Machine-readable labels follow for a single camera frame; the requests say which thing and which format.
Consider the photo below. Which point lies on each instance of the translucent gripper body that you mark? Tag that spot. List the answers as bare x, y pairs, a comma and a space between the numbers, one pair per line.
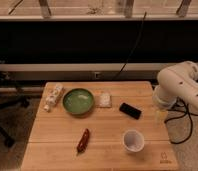
160, 115

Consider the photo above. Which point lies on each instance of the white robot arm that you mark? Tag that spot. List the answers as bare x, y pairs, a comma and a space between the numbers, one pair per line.
177, 81

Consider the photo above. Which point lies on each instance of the green ceramic bowl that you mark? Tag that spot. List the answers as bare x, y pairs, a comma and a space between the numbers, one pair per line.
78, 101

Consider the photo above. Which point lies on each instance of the black smartphone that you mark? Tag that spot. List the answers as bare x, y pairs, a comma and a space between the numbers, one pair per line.
129, 110

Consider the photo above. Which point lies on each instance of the white sponge block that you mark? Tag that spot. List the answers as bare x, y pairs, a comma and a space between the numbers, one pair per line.
105, 100

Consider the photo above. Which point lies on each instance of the red chili pepper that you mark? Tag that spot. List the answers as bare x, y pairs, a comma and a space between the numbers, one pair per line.
83, 141

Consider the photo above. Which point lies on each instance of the black office chair base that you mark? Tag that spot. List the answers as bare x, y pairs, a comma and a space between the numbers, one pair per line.
11, 112

